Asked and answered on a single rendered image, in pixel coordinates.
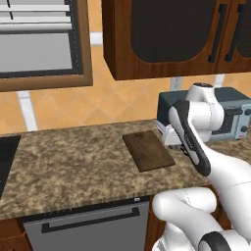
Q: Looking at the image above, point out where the black cupboard door handle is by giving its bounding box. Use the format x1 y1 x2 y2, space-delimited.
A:
207 3 228 64
224 3 246 64

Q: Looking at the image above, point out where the grey dishwasher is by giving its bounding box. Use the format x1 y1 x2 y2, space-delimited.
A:
21 196 152 251

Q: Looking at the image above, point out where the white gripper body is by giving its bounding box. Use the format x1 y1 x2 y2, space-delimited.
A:
155 120 184 147

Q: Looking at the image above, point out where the black hob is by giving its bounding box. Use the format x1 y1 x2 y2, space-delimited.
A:
0 134 23 199

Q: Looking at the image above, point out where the brown wooden base cupboard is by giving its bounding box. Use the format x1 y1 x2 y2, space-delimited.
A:
143 184 233 251

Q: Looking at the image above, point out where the wooden framed window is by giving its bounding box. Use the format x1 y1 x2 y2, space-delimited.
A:
0 0 94 93

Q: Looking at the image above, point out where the grey-blue toaster oven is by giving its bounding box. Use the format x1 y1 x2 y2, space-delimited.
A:
156 86 251 142

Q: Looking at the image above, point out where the black dishwasher handle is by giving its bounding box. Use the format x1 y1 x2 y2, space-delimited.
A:
40 206 141 234

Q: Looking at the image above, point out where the wooden cupboard door, dark panel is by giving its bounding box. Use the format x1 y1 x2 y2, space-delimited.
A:
216 0 251 75
102 0 233 81

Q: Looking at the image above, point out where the brown wooden drawer front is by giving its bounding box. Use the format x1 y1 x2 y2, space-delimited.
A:
0 218 33 251

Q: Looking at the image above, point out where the white wall socket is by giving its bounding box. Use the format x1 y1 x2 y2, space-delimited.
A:
170 75 182 91

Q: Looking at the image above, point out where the dark wooden cutting board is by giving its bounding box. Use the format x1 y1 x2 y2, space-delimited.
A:
122 129 176 174

